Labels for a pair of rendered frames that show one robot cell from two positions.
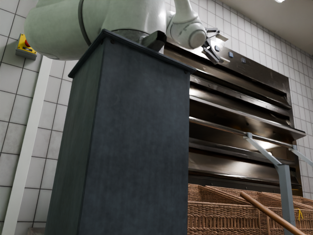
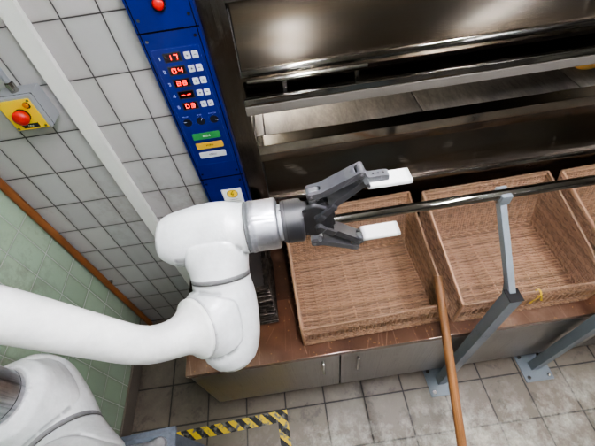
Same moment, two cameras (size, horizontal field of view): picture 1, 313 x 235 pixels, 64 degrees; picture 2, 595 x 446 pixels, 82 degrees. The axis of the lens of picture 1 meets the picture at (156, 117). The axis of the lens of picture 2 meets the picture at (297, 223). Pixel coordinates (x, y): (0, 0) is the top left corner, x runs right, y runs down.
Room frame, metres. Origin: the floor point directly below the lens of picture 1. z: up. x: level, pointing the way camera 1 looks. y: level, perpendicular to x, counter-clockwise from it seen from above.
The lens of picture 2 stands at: (0.70, -0.37, 1.94)
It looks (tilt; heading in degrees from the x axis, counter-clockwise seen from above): 51 degrees down; 30
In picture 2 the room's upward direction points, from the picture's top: 8 degrees counter-clockwise
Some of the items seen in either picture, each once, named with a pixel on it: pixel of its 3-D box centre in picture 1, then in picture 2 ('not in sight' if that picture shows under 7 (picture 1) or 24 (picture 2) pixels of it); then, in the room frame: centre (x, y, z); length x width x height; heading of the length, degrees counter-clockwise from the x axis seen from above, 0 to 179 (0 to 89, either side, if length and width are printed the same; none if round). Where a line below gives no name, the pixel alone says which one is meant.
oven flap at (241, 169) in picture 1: (227, 166); (493, 143); (1.96, -0.57, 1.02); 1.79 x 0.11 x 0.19; 120
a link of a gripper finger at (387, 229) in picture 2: (222, 60); (380, 230); (1.10, -0.31, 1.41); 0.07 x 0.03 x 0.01; 120
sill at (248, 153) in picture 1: (224, 148); (504, 108); (1.98, -0.56, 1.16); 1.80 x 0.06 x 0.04; 120
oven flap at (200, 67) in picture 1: (224, 76); not in sight; (1.96, -0.57, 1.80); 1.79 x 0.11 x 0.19; 120
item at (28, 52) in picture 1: (28, 46); (27, 108); (1.16, 0.70, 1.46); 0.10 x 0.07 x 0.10; 120
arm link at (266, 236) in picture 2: not in sight; (265, 224); (1.00, -0.14, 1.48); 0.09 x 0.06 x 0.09; 30
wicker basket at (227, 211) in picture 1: (188, 205); (358, 265); (1.43, -0.20, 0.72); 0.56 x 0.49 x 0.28; 122
